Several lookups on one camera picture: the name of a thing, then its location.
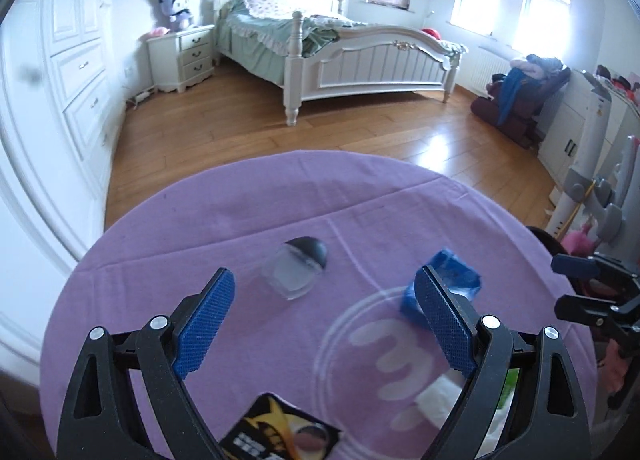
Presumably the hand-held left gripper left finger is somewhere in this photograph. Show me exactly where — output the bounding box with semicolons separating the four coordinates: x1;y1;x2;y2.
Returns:
56;267;236;460

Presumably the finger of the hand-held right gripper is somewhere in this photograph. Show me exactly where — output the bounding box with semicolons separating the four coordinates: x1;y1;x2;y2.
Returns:
554;294;640;362
551;252;640;293

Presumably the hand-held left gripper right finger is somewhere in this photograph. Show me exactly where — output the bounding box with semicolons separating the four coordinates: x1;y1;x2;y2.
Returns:
414;265;593;460

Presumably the blue wrapper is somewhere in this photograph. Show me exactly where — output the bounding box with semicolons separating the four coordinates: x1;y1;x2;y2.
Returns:
400;249;483;326

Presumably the white green packet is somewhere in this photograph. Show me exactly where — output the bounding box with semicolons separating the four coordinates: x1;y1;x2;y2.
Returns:
417;374;516;460

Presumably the clear container with black cap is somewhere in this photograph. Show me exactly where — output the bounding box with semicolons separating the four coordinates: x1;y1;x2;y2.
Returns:
260;236;328;300

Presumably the black yellow snack packet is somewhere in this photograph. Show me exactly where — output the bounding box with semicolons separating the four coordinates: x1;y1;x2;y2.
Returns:
218;392;343;460

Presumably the pink plush toy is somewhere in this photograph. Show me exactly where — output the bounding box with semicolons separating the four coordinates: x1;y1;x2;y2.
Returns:
562;220;601;256

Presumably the black round bin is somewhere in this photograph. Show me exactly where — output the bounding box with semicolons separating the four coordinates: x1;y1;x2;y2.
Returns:
524;225;571;266

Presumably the purple tablecloth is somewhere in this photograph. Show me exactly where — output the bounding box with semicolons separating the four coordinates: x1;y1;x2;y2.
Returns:
40;150;598;460

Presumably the white cabinet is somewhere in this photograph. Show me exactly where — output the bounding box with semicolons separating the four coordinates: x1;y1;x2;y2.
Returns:
537;70;640;181

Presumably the dark red massage chair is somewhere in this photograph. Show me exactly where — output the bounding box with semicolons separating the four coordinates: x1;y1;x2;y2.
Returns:
472;55;573;148

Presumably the blue cloth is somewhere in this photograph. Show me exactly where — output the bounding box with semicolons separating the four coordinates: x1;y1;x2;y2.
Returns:
497;67;531;126

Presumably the white radiator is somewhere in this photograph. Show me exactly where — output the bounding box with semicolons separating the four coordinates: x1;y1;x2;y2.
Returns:
467;47;516;96

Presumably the white wooden bed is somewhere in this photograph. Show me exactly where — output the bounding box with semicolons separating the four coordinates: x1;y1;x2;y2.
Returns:
214;0;468;127

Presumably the white nightstand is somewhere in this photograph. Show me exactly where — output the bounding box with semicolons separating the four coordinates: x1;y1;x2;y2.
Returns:
146;24;217;93

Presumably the white wardrobe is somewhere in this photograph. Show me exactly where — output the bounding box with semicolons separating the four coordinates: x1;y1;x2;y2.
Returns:
0;0;126;266

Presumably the green ruffled bedding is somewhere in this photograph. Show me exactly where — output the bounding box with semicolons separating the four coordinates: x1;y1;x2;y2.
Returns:
220;10;361;91

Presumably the purple plush toy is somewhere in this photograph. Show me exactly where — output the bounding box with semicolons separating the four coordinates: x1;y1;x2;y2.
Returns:
157;0;196;33

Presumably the floral pillow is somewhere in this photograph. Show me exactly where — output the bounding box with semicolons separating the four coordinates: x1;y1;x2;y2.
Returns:
244;0;301;18

